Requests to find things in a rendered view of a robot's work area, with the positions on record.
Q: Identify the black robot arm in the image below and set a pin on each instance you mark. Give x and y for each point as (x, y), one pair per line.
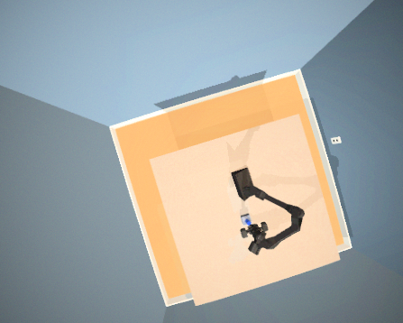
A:
(272, 242)

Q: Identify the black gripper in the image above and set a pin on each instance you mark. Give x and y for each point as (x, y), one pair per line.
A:
(251, 228)

